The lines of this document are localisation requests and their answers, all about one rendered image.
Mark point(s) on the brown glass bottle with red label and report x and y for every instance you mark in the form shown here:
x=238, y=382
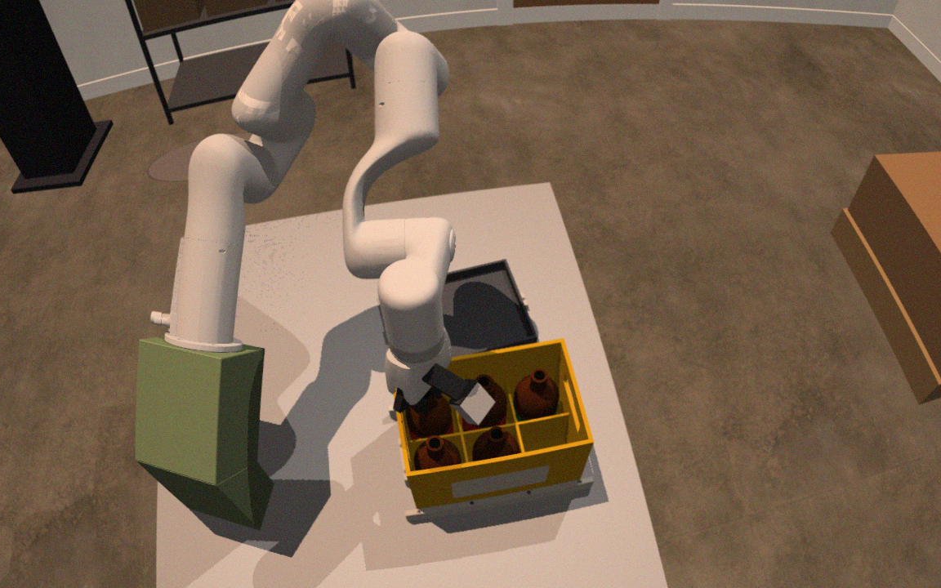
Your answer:
x=497, y=414

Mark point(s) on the yellow divided crate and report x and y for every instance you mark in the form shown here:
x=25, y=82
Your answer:
x=549, y=449

